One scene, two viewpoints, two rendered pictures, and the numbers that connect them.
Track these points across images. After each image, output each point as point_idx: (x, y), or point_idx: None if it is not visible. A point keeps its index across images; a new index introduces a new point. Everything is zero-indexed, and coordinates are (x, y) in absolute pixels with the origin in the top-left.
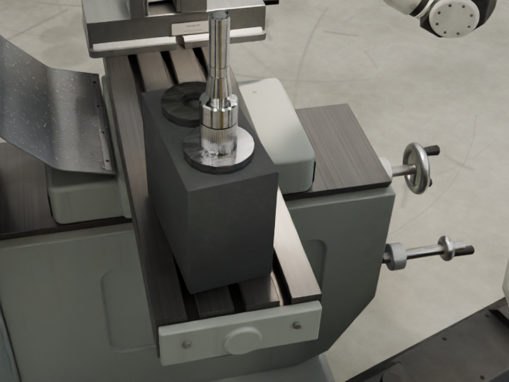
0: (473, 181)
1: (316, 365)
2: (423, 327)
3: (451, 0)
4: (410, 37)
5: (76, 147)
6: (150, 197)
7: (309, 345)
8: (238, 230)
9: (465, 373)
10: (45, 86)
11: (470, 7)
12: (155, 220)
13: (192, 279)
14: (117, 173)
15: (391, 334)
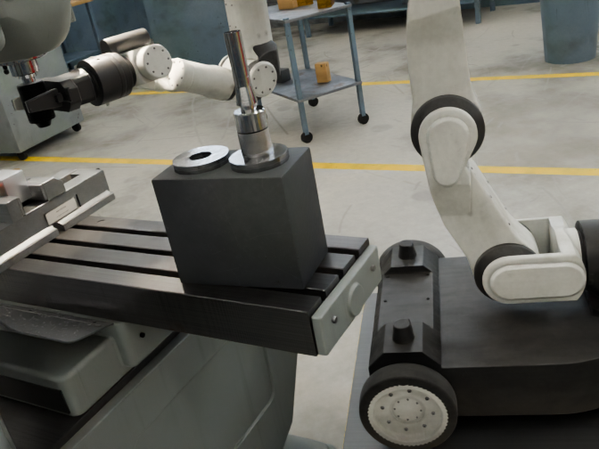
0: None
1: (293, 440)
2: (307, 388)
3: (258, 65)
4: None
5: (58, 330)
6: (189, 281)
7: (281, 424)
8: (307, 210)
9: (418, 304)
10: None
11: (269, 65)
12: (213, 287)
13: (301, 271)
14: (111, 325)
15: (295, 409)
